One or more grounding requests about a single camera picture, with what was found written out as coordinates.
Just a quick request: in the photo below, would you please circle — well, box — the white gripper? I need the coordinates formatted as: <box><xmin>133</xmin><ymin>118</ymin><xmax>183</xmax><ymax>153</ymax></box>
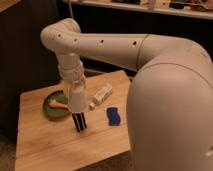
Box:
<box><xmin>56</xmin><ymin>53</ymin><xmax>85</xmax><ymax>99</ymax></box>

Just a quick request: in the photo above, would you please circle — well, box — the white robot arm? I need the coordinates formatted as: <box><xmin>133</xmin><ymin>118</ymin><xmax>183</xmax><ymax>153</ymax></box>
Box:
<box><xmin>41</xmin><ymin>18</ymin><xmax>213</xmax><ymax>171</ymax></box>

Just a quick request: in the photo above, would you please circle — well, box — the white tube bottle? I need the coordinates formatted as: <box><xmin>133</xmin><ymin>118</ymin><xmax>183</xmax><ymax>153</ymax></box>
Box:
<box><xmin>89</xmin><ymin>84</ymin><xmax>113</xmax><ymax>110</ymax></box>

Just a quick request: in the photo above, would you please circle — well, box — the orange carrot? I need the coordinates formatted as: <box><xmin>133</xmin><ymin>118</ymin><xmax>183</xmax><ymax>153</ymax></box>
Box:
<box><xmin>49</xmin><ymin>99</ymin><xmax>68</xmax><ymax>109</ymax></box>

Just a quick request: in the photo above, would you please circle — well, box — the upper wooden shelf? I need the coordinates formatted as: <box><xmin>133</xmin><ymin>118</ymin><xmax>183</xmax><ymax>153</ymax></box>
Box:
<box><xmin>62</xmin><ymin>0</ymin><xmax>213</xmax><ymax>20</ymax></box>

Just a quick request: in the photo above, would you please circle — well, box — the blue sponge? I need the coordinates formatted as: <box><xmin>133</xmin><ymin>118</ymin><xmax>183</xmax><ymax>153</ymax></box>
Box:
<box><xmin>107</xmin><ymin>107</ymin><xmax>121</xmax><ymax>126</ymax></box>

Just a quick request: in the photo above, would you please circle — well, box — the metal rod stand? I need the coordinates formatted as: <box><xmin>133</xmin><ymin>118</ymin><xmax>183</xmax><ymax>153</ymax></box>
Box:
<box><xmin>68</xmin><ymin>0</ymin><xmax>75</xmax><ymax>19</ymax></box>

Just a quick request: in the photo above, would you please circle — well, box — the white ceramic cup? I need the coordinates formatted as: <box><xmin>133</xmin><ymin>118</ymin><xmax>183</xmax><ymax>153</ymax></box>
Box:
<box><xmin>68</xmin><ymin>84</ymin><xmax>87</xmax><ymax>113</ymax></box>

